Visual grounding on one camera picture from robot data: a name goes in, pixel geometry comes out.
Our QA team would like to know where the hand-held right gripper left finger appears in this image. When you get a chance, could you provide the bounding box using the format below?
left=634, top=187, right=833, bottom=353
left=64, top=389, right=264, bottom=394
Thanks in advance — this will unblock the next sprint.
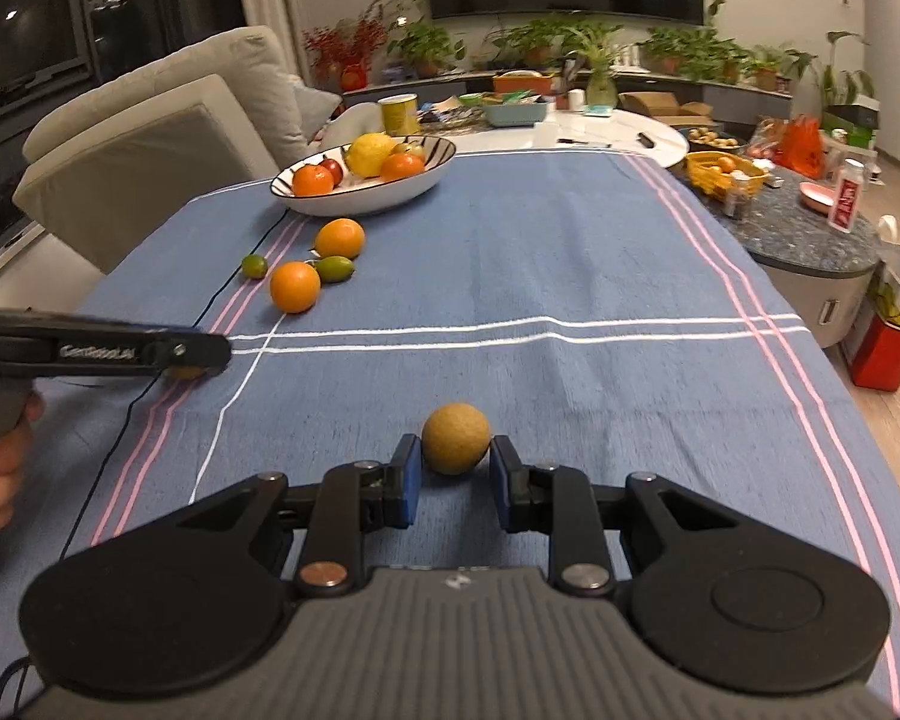
left=157, top=435, right=423, bottom=597

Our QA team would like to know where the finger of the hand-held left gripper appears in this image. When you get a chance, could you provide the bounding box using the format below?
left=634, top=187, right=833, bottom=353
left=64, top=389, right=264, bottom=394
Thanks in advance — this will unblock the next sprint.
left=141, top=326, right=233, bottom=377

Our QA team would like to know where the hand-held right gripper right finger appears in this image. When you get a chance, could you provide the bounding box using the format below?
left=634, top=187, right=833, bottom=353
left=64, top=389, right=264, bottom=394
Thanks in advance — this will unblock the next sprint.
left=493, top=435, right=758, bottom=595

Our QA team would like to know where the brown kiwi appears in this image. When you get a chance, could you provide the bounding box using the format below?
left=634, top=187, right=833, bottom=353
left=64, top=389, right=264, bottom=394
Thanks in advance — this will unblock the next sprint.
left=421, top=403, right=492, bottom=476

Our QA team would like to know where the small orange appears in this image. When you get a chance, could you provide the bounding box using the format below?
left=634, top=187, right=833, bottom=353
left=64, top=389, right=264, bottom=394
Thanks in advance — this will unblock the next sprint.
left=270, top=261, right=322, bottom=314
left=314, top=217, right=366, bottom=260
left=380, top=152, right=426, bottom=183

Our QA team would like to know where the large orange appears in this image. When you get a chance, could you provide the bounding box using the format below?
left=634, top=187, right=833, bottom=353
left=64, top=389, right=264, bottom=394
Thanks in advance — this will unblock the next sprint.
left=292, top=163, right=338, bottom=197

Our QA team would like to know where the striped ceramic bowl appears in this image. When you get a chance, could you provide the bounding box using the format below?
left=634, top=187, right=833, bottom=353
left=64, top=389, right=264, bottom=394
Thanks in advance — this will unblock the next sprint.
left=270, top=135, right=457, bottom=218

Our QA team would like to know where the yellow lemon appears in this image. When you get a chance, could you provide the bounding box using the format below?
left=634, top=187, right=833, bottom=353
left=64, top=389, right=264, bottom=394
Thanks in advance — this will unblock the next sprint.
left=345, top=133, right=396, bottom=179

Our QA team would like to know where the person's left hand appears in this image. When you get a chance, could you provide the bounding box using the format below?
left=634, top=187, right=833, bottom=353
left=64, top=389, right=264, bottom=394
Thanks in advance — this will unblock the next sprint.
left=0, top=394, right=46, bottom=537

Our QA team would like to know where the beige recliner sofa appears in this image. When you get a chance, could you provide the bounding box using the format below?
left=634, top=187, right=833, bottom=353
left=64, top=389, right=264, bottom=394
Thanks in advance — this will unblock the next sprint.
left=11, top=25, right=346, bottom=275

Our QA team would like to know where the blue striped tablecloth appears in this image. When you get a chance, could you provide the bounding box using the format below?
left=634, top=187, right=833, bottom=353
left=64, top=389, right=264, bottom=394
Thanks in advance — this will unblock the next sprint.
left=0, top=148, right=900, bottom=720

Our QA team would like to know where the yellow can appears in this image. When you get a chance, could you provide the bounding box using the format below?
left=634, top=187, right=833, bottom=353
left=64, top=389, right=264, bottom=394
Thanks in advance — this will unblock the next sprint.
left=379, top=94, right=419, bottom=137

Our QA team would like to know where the dark glass window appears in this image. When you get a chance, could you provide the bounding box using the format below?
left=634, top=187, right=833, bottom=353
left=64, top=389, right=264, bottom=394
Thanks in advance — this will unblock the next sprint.
left=0, top=0, right=245, bottom=256

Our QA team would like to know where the red berry branch decoration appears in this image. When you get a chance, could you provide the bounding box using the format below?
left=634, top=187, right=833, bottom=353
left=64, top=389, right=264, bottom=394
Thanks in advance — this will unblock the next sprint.
left=302, top=4, right=389, bottom=92

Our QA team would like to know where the pile of snack packets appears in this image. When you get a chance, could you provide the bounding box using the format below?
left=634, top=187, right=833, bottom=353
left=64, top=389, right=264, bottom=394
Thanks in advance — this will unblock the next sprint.
left=420, top=101, right=485, bottom=125

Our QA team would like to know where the white round coffee table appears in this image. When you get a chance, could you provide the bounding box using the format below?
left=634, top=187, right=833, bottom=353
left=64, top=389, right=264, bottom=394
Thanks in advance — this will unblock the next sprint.
left=330, top=106, right=687, bottom=166

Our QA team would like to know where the teal rectangular tray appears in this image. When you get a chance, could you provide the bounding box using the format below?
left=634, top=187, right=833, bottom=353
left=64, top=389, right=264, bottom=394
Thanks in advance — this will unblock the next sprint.
left=484, top=99, right=548, bottom=127

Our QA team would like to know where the potted green plant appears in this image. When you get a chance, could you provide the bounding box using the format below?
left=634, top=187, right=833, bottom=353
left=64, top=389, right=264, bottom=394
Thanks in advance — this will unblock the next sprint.
left=641, top=26, right=710, bottom=77
left=746, top=45, right=803, bottom=91
left=487, top=19, right=571, bottom=68
left=390, top=22, right=466, bottom=80
left=709, top=41, right=751, bottom=85

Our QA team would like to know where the yellow basket of fruit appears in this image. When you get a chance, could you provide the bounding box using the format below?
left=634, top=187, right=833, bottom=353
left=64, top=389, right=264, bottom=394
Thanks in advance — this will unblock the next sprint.
left=686, top=151, right=772, bottom=200

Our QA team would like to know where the grey stone round table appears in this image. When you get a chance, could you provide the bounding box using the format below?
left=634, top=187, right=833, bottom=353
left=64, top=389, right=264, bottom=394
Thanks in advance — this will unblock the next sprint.
left=671, top=157, right=882, bottom=350

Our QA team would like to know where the orange box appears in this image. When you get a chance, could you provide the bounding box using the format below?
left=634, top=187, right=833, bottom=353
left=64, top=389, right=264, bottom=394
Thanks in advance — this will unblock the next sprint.
left=493, top=71, right=560, bottom=98

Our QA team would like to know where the black bowl of brown fruit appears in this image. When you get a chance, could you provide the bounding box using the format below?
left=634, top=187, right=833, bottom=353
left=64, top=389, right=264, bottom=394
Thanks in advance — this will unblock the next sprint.
left=686, top=127, right=743, bottom=151

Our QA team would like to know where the red yellow paper bag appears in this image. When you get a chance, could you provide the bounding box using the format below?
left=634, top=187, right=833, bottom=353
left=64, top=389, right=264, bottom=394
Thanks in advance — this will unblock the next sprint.
left=844, top=216, right=900, bottom=391

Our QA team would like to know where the open cardboard box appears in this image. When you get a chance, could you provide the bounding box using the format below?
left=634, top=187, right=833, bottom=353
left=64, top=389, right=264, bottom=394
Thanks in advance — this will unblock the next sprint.
left=619, top=92, right=713, bottom=126

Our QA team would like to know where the glass vase with plant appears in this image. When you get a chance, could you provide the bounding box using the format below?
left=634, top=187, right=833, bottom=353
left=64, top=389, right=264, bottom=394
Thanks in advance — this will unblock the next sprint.
left=562, top=26, right=623, bottom=110

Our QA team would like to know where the pink dish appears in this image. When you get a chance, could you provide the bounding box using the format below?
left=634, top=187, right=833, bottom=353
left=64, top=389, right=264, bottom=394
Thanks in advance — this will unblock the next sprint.
left=799, top=181, right=841, bottom=215

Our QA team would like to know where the white bottle with red label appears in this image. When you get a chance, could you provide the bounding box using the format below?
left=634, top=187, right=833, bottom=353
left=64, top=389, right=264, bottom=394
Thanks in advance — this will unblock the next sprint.
left=829, top=159, right=867, bottom=233

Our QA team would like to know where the orange plastic bag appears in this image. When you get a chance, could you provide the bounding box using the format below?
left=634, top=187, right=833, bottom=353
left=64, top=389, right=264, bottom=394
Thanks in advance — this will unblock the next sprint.
left=776, top=116, right=826, bottom=179

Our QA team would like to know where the clear plastic container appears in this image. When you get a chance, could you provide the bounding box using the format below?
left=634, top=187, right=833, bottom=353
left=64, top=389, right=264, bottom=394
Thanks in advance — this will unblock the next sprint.
left=825, top=136, right=882, bottom=185

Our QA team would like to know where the green box with black lid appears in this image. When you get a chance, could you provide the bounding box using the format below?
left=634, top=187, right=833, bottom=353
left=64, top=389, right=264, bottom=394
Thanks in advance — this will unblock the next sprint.
left=825, top=101, right=880, bottom=147

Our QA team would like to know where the tall leafy floor plant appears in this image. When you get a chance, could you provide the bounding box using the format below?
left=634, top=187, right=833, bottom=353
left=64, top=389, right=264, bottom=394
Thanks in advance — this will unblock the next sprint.
left=795, top=31, right=875, bottom=110

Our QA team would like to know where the thin black cable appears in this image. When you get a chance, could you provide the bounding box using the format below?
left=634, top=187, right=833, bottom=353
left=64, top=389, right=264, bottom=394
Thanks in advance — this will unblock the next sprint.
left=67, top=210, right=290, bottom=541

